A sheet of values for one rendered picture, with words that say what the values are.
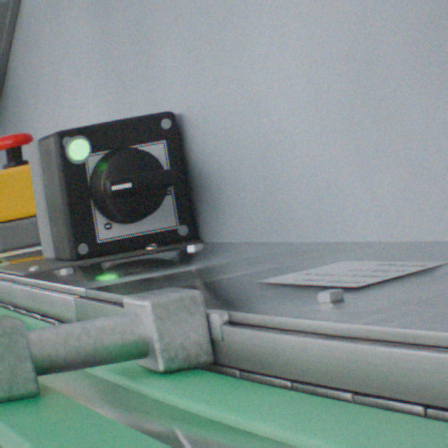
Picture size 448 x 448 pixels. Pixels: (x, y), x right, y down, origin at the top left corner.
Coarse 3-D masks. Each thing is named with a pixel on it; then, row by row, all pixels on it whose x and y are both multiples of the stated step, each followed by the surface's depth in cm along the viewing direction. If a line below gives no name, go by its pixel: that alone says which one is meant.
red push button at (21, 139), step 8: (8, 136) 100; (16, 136) 99; (24, 136) 100; (32, 136) 101; (0, 144) 99; (8, 144) 99; (16, 144) 99; (24, 144) 100; (8, 152) 100; (16, 152) 100; (8, 160) 101; (16, 160) 100
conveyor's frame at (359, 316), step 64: (0, 256) 92; (128, 256) 70; (192, 256) 62; (256, 256) 56; (320, 256) 51; (384, 256) 46; (64, 320) 57; (256, 320) 36; (320, 320) 32; (384, 320) 30; (320, 384) 32; (384, 384) 29
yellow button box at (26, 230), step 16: (0, 176) 97; (16, 176) 98; (0, 192) 97; (16, 192) 98; (32, 192) 98; (0, 208) 97; (16, 208) 98; (32, 208) 98; (0, 224) 97; (16, 224) 98; (32, 224) 98; (0, 240) 97; (16, 240) 98; (32, 240) 98
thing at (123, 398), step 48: (48, 384) 41; (96, 384) 40; (144, 384) 37; (192, 384) 36; (240, 384) 35; (0, 432) 33; (48, 432) 31; (96, 432) 30; (144, 432) 31; (192, 432) 30; (240, 432) 29; (288, 432) 27; (336, 432) 26; (384, 432) 25; (432, 432) 24
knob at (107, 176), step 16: (112, 160) 69; (128, 160) 69; (144, 160) 70; (96, 176) 70; (112, 176) 69; (128, 176) 69; (144, 176) 68; (160, 176) 69; (96, 192) 70; (112, 192) 68; (128, 192) 68; (144, 192) 70; (160, 192) 70; (96, 208) 71; (112, 208) 69; (128, 208) 69; (144, 208) 70
